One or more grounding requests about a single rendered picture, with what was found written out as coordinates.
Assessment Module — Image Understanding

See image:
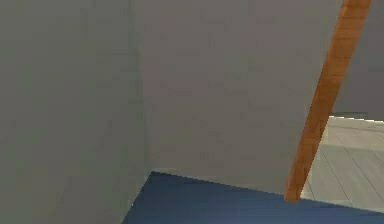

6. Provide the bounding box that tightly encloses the brown wooden door frame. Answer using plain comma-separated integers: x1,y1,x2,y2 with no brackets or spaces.
283,0,372,203

